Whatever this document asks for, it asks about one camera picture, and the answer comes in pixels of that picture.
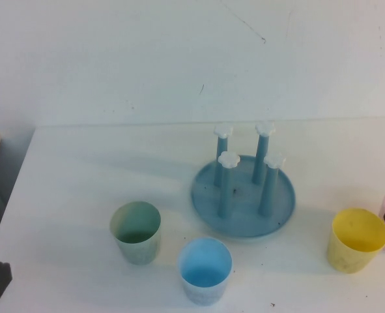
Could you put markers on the yellow plastic cup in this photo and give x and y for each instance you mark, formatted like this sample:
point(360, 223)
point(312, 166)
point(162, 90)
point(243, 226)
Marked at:
point(351, 257)

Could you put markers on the green plastic cup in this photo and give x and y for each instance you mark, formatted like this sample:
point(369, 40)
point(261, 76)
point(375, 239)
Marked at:
point(140, 251)

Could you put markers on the blue cup stand with pegs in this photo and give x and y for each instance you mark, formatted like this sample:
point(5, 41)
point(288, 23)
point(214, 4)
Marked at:
point(244, 221)

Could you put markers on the blue plastic cup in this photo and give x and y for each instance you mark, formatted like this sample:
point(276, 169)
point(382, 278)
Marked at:
point(205, 290)

